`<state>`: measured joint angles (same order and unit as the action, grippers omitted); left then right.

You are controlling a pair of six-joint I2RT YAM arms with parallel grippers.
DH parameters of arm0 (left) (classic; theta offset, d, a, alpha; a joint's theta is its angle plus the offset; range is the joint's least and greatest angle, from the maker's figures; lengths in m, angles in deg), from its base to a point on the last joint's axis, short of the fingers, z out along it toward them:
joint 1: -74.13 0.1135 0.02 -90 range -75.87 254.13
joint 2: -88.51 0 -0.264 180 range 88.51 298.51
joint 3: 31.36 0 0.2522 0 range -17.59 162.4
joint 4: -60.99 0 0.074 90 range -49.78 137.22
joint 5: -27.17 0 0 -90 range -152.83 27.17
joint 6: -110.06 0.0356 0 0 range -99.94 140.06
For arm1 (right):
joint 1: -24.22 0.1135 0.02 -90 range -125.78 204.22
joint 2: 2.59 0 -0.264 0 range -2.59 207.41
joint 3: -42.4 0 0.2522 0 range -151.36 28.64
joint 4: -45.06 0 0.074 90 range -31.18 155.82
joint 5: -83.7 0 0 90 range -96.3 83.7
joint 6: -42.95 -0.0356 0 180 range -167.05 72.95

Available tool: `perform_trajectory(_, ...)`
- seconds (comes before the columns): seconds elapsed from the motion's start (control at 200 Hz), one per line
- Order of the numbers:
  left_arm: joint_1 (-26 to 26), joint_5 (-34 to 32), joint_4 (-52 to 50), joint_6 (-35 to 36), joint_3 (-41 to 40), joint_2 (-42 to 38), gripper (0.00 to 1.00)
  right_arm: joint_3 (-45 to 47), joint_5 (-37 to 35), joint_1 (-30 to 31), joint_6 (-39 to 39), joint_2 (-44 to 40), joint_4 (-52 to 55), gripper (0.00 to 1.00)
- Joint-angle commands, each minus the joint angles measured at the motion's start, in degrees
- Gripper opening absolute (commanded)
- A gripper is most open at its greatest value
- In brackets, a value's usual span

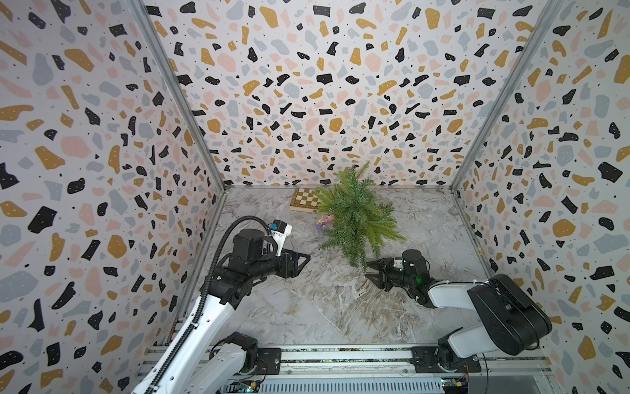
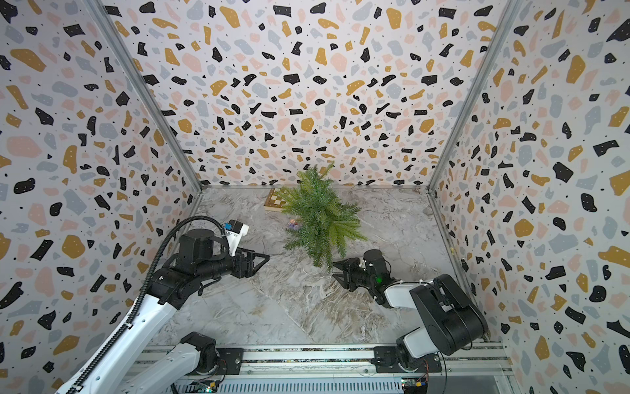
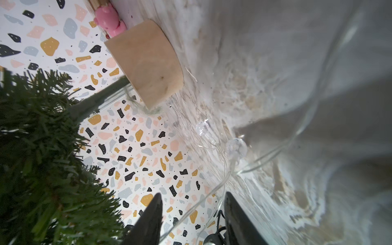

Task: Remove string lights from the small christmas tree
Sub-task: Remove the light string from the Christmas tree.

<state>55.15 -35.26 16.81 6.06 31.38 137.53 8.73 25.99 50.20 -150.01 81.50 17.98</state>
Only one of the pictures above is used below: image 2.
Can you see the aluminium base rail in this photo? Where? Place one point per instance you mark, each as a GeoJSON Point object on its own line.
{"type": "Point", "coordinates": [359, 368]}

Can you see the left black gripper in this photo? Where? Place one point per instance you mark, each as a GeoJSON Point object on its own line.
{"type": "Point", "coordinates": [242, 272]}

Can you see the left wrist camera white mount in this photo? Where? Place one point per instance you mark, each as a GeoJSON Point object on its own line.
{"type": "Point", "coordinates": [235, 231]}

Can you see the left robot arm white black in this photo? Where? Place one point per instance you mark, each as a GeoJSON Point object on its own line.
{"type": "Point", "coordinates": [203, 259]}

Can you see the wooden chessboard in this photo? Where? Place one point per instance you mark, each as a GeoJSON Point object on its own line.
{"type": "Point", "coordinates": [274, 201]}

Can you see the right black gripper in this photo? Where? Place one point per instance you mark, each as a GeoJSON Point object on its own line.
{"type": "Point", "coordinates": [351, 264]}

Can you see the small colourful toy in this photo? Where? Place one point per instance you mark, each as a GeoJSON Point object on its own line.
{"type": "Point", "coordinates": [293, 225]}

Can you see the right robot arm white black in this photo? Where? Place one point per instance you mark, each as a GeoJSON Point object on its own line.
{"type": "Point", "coordinates": [450, 319]}

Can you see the small green christmas tree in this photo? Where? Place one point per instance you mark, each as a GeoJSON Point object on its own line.
{"type": "Point", "coordinates": [327, 223]}

